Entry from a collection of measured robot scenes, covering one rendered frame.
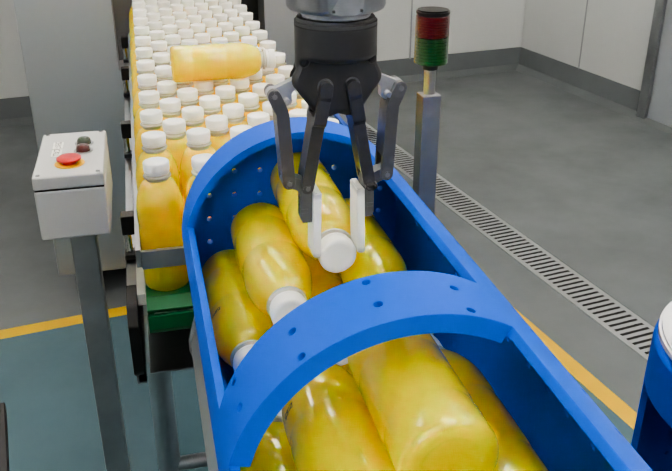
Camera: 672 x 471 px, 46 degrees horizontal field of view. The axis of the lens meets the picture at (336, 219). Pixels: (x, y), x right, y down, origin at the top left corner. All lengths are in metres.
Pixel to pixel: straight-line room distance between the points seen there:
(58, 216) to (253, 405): 0.72
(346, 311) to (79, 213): 0.72
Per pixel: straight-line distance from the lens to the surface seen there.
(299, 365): 0.55
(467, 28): 6.10
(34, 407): 2.63
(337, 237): 0.80
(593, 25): 5.72
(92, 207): 1.23
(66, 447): 2.45
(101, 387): 1.49
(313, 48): 0.71
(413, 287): 0.59
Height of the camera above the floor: 1.53
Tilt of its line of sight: 25 degrees down
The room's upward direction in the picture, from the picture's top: straight up
